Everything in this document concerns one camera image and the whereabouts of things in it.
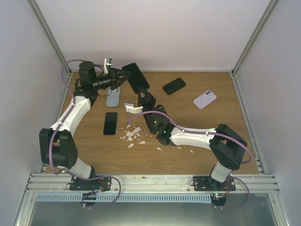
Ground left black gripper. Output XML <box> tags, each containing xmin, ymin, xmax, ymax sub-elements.
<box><xmin>93</xmin><ymin>68</ymin><xmax>132</xmax><ymax>90</ymax></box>

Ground white debris pieces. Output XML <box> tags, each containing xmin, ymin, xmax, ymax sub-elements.
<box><xmin>116</xmin><ymin>113</ymin><xmax>194</xmax><ymax>153</ymax></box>

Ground aluminium front rail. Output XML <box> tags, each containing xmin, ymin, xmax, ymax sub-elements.
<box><xmin>25</xmin><ymin>174</ymin><xmax>279</xmax><ymax>193</ymax></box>

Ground grey slotted cable duct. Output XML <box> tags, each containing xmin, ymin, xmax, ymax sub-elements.
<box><xmin>36</xmin><ymin>193</ymin><xmax>211</xmax><ymax>204</ymax></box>

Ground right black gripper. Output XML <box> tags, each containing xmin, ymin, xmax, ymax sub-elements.
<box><xmin>138</xmin><ymin>87</ymin><xmax>156</xmax><ymax>133</ymax></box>

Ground lilac phone case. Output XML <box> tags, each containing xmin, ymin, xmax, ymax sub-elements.
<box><xmin>193</xmin><ymin>90</ymin><xmax>217</xmax><ymax>109</ymax></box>

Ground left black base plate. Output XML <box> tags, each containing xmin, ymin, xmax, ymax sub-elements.
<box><xmin>65</xmin><ymin>177</ymin><xmax>111</xmax><ymax>192</ymax></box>

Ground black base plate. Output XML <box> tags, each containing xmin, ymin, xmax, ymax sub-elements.
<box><xmin>189</xmin><ymin>176</ymin><xmax>236</xmax><ymax>192</ymax></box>
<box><xmin>65</xmin><ymin>177</ymin><xmax>111</xmax><ymax>192</ymax></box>

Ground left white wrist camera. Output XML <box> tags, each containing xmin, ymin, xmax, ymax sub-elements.
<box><xmin>103</xmin><ymin>57</ymin><xmax>112</xmax><ymax>74</ymax></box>

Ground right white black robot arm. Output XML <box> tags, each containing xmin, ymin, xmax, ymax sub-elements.
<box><xmin>138</xmin><ymin>87</ymin><xmax>247</xmax><ymax>191</ymax></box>

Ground black cased phone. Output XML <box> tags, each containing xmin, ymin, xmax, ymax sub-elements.
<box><xmin>122</xmin><ymin>63</ymin><xmax>150</xmax><ymax>94</ymax></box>
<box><xmin>163</xmin><ymin>78</ymin><xmax>186</xmax><ymax>95</ymax></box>

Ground light blue phone case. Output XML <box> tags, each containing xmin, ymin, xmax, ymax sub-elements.
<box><xmin>106</xmin><ymin>87</ymin><xmax>120</xmax><ymax>107</ymax></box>

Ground black smartphone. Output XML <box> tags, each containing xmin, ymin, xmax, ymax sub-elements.
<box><xmin>103</xmin><ymin>112</ymin><xmax>118</xmax><ymax>136</ymax></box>

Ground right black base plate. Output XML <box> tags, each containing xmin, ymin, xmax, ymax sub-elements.
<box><xmin>189</xmin><ymin>176</ymin><xmax>236</xmax><ymax>192</ymax></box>

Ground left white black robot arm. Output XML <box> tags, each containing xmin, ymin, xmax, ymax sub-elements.
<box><xmin>39</xmin><ymin>59</ymin><xmax>131</xmax><ymax>190</ymax></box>

